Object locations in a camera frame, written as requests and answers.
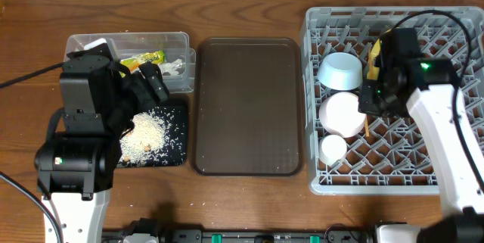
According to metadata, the clear plastic bin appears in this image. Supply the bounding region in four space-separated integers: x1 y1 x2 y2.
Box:
65 32 196 93

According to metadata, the yellow plate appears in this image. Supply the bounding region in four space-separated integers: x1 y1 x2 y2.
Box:
366 38 383 80

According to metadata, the green snack wrapper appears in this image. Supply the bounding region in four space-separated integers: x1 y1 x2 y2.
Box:
120 50 165 72

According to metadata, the white small bowl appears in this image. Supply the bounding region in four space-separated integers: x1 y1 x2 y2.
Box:
318 92 366 138

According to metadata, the grey dishwasher rack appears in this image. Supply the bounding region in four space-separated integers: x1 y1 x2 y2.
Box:
299 6 483 195

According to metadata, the black waste tray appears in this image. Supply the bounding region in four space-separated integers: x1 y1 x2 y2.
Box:
113 97 190 169

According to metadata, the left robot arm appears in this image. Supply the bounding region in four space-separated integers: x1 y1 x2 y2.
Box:
34 42 169 242

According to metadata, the white napkin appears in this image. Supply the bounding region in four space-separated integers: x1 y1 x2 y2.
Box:
158 58 185 76

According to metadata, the spilled rice food waste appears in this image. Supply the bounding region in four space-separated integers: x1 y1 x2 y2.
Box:
117 108 187 167

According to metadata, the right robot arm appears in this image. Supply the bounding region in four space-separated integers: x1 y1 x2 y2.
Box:
358 28 483 242

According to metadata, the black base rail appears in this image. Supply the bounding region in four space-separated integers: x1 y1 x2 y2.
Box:
101 218 376 243

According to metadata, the light blue bowl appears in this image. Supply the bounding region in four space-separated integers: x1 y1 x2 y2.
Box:
317 52 363 91

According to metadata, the brown serving tray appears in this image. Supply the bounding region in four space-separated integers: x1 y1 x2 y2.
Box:
192 38 303 177

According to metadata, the wooden chopstick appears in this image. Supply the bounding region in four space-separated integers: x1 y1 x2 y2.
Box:
365 116 370 138

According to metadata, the white cup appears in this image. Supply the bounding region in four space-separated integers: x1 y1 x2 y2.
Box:
319 135 347 166

